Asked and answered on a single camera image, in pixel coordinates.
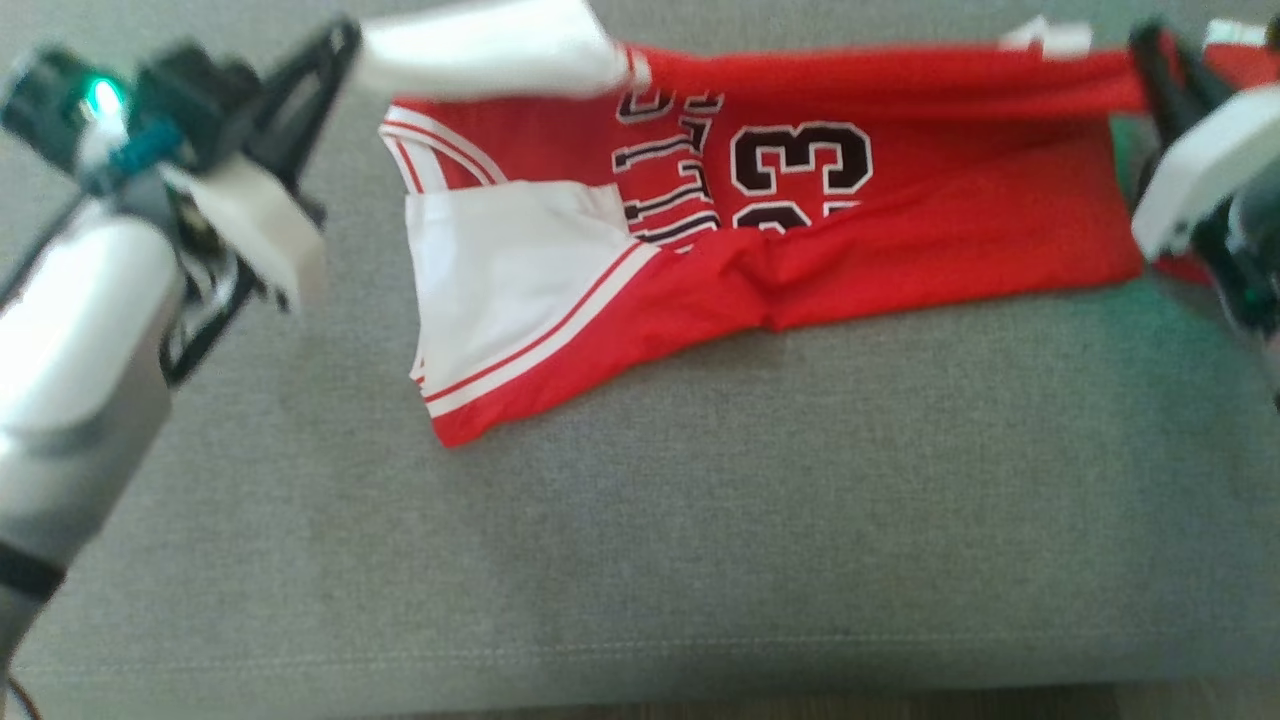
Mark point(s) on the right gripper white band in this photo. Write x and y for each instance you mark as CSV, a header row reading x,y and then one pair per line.
x,y
1200,170

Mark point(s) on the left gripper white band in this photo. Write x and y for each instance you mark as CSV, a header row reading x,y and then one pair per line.
x,y
255,225

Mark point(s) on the red shorts with white trim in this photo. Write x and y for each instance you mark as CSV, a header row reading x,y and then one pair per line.
x,y
1245,65

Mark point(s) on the red and white basketball jersey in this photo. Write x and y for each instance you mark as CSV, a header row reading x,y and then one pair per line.
x,y
900,240

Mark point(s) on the grey fabric sofa seat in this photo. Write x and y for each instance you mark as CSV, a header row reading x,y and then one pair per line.
x,y
700,540

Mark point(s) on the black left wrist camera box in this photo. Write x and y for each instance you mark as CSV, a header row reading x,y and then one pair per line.
x,y
195,100

